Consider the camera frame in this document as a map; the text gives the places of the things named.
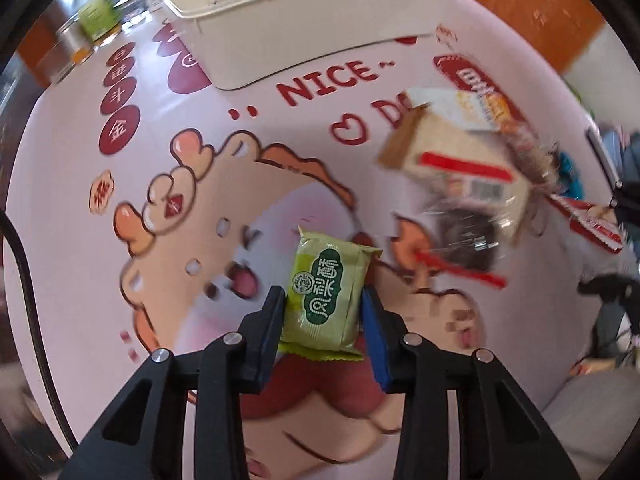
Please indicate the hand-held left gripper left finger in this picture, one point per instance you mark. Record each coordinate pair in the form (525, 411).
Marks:
(267, 342)

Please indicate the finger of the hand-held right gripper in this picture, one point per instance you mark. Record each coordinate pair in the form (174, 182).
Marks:
(627, 196)
(602, 286)

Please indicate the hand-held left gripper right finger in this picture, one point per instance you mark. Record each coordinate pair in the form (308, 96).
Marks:
(377, 352)

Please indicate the blue snack packet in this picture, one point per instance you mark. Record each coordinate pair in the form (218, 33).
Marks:
(570, 175)

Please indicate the green pastry packet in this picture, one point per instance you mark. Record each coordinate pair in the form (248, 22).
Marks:
(325, 295)

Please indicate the dark snack packet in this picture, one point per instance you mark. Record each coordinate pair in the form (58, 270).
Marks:
(470, 237)

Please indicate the clear toast packet red stripe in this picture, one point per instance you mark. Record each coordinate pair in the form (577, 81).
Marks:
(465, 175)

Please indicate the red snack packet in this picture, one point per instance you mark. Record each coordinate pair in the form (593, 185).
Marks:
(475, 80)

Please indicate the white plastic bin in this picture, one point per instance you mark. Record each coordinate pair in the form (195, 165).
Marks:
(280, 30)

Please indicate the pink printed tablecloth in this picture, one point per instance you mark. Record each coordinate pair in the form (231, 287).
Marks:
(75, 185)

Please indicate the wooden wall cabinet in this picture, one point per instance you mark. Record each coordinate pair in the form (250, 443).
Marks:
(525, 10)

